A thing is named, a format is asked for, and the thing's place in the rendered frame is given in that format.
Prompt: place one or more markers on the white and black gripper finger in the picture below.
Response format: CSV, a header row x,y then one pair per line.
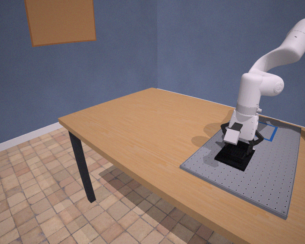
x,y
223,127
254,142

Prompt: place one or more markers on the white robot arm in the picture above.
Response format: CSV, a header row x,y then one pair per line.
x,y
257,82

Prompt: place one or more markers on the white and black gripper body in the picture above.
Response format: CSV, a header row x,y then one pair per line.
x,y
250,123

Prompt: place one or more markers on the black rectangular pad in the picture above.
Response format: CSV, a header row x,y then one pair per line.
x,y
233,163

